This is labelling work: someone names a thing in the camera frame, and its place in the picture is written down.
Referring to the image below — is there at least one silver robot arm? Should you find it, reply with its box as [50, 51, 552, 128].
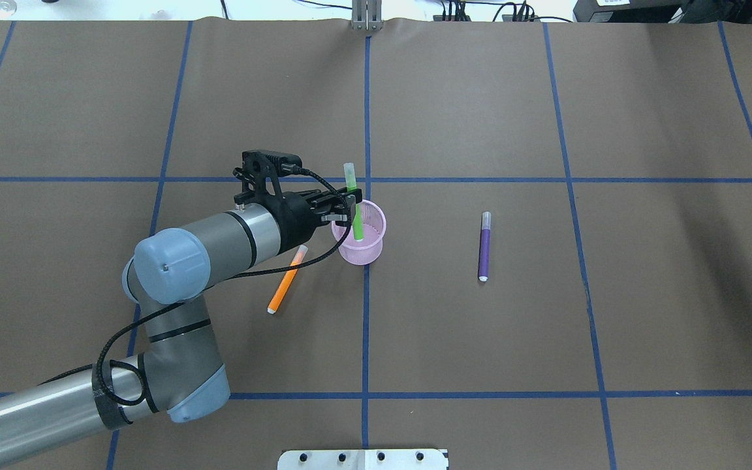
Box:
[0, 189, 363, 467]

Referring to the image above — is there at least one orange marker pen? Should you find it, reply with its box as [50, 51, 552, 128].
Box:
[266, 245, 309, 315]

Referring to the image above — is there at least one aluminium frame post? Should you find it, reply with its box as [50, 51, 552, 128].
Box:
[350, 0, 384, 31]

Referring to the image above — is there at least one white camera pillar base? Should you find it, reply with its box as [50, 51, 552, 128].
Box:
[277, 448, 450, 469]

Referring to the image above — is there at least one purple marker pen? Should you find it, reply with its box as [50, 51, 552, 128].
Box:
[477, 211, 492, 283]

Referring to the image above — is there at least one black brown box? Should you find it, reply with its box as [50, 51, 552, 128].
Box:
[573, 1, 683, 24]

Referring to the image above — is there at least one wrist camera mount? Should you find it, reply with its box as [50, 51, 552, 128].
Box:
[232, 149, 304, 208]

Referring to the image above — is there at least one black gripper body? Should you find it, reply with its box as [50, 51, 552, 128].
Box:
[265, 189, 324, 252]

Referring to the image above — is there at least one green marker pen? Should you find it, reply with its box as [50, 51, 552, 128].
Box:
[343, 163, 364, 243]

